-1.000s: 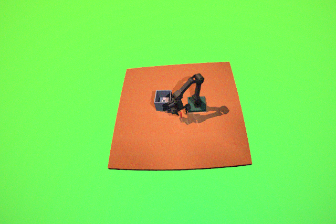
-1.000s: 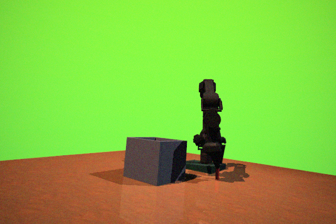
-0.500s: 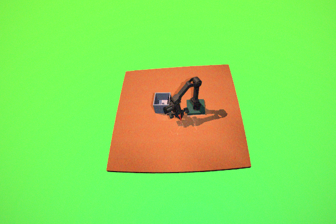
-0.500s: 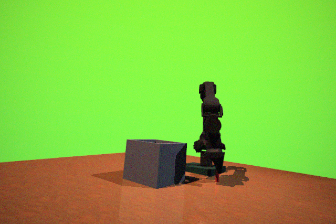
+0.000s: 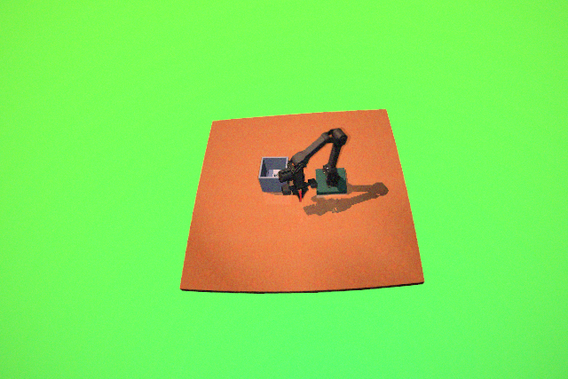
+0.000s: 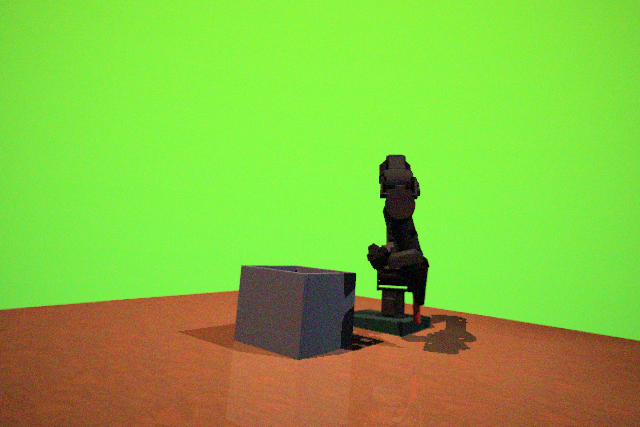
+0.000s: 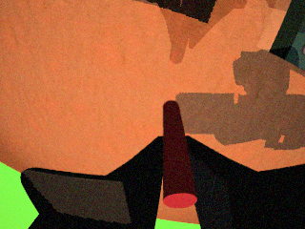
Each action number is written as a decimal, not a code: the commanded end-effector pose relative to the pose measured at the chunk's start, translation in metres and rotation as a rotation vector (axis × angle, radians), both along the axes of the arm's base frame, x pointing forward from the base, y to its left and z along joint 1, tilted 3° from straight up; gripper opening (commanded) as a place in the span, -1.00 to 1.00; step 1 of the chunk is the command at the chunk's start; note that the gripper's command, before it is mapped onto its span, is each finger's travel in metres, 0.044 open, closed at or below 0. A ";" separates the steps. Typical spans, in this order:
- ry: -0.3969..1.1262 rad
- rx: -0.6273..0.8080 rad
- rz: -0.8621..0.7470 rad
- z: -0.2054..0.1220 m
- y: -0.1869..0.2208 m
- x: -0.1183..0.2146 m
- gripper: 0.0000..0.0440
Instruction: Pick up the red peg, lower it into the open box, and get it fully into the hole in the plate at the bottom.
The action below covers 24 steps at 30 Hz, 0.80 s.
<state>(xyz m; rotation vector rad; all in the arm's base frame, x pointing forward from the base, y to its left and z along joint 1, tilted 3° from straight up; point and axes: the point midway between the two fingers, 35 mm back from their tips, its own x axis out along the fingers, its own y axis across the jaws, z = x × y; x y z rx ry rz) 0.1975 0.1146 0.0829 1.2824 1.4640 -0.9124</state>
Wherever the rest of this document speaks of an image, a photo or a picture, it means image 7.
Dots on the red peg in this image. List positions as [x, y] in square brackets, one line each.
[178, 183]

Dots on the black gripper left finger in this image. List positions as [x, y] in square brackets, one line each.
[127, 198]

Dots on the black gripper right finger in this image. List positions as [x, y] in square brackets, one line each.
[232, 196]

